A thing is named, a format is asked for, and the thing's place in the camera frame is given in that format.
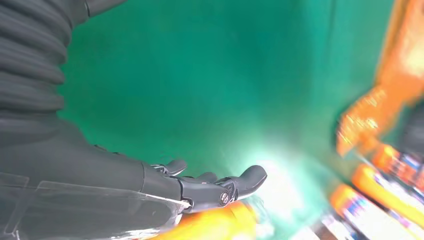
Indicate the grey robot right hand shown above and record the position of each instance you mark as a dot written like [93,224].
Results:
[82,198]

